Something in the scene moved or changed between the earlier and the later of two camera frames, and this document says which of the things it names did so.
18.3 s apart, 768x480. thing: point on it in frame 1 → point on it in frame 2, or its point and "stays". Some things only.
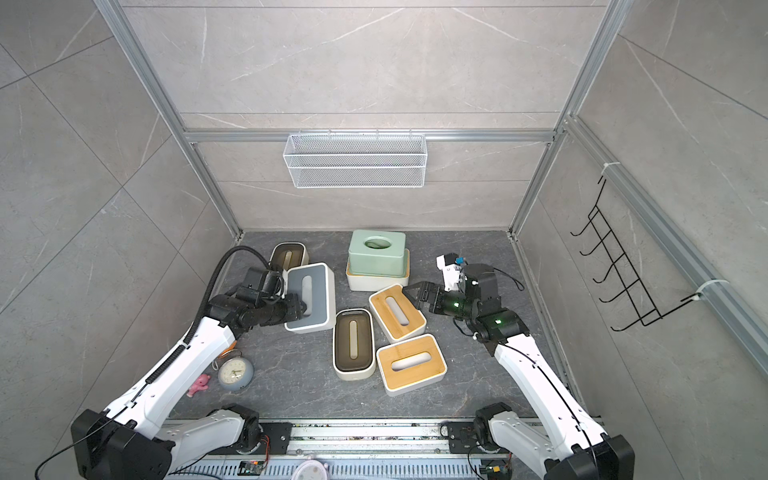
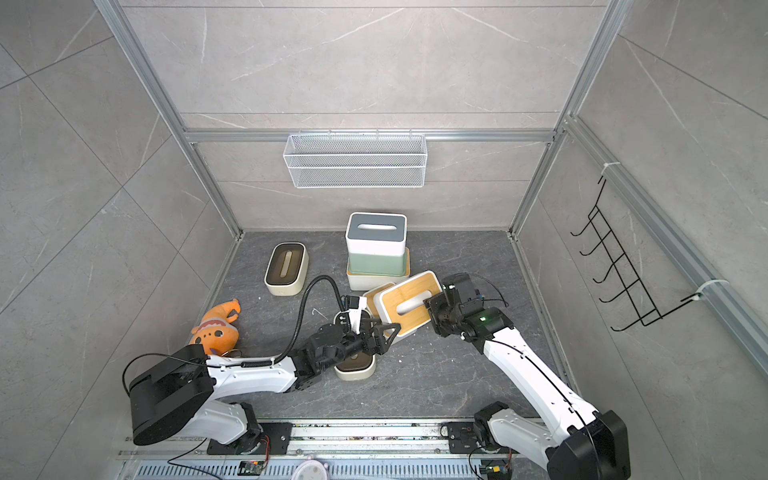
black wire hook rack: [622, 271] stays
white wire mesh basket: [356, 161] stays
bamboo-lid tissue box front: [408, 365] → [402, 303]
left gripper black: [296, 308] → [378, 345]
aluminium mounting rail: [350, 438] stays
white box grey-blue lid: [315, 285] → [376, 233]
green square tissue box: [377, 254] stays
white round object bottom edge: [311, 470] stays
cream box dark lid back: [287, 255] stays
